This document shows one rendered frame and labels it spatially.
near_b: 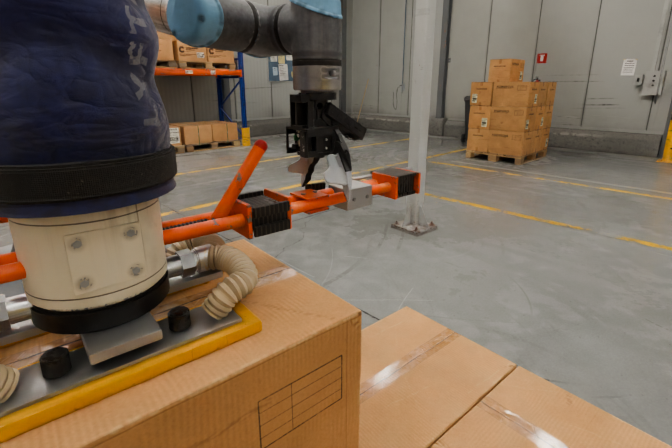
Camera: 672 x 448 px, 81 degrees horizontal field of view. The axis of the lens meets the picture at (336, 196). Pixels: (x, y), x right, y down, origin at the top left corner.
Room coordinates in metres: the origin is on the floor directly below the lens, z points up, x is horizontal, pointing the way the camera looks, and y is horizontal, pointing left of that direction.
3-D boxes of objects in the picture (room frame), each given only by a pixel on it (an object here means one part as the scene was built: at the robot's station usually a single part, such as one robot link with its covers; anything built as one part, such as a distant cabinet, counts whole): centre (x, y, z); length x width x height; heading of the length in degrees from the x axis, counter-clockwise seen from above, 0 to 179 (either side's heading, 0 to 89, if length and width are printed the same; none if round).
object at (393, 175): (0.88, -0.14, 1.07); 0.08 x 0.07 x 0.05; 130
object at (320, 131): (0.76, 0.04, 1.21); 0.09 x 0.08 x 0.12; 130
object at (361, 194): (0.80, -0.03, 1.07); 0.07 x 0.07 x 0.04; 40
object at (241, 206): (0.66, 0.14, 1.07); 0.10 x 0.08 x 0.06; 40
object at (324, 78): (0.76, 0.03, 1.30); 0.10 x 0.09 x 0.05; 40
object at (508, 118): (7.31, -3.17, 0.87); 1.21 x 1.02 x 1.74; 134
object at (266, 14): (0.83, 0.13, 1.39); 0.12 x 0.12 x 0.09; 54
